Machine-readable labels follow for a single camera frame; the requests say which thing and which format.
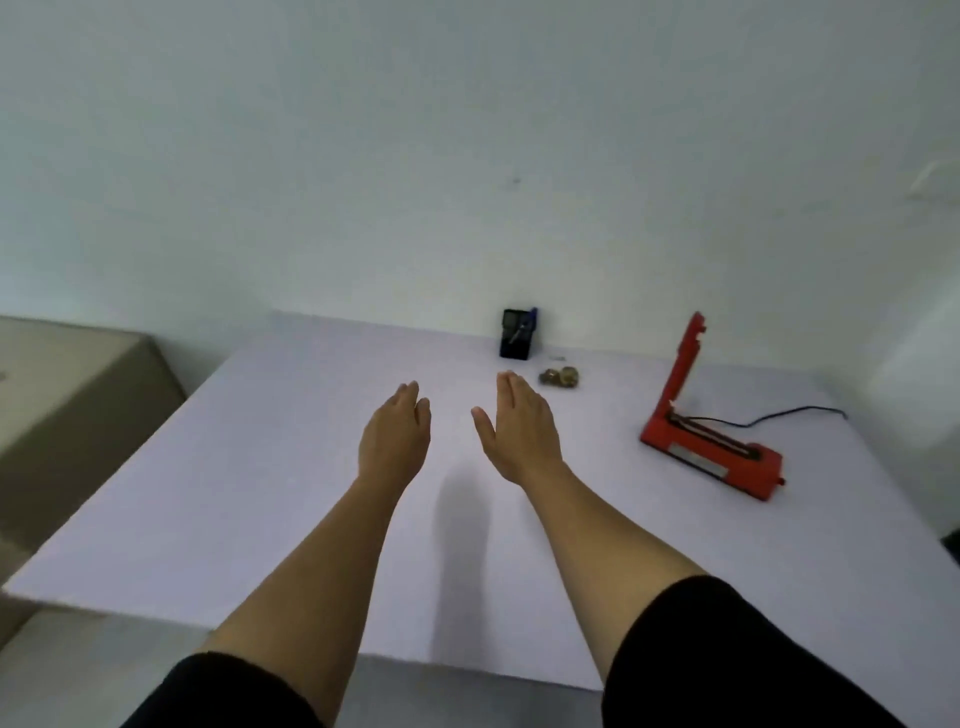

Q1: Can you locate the person's left hand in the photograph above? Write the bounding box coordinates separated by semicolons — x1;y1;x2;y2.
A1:
357;381;433;491

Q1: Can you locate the person's right hand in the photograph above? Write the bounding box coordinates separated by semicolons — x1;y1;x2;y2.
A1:
471;369;567;489

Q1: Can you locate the person's left forearm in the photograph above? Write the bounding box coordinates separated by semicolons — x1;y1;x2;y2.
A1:
198;477;414;728

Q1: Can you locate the person's right forearm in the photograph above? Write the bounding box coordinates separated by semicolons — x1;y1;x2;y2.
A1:
517;461;711;695

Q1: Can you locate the black pen holder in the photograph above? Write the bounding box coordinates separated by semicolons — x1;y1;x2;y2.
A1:
498;307;542;360

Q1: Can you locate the red heat sealer machine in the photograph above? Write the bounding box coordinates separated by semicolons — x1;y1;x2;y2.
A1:
639;311;787;504

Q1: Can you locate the black shirt sleeve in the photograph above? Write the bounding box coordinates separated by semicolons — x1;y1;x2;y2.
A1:
120;651;328;728
600;573;910;728

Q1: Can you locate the brown cardboard box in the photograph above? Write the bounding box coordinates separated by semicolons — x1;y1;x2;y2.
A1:
0;315;188;648

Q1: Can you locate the black power cable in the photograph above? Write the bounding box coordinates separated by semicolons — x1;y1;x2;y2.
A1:
686;405;849;430

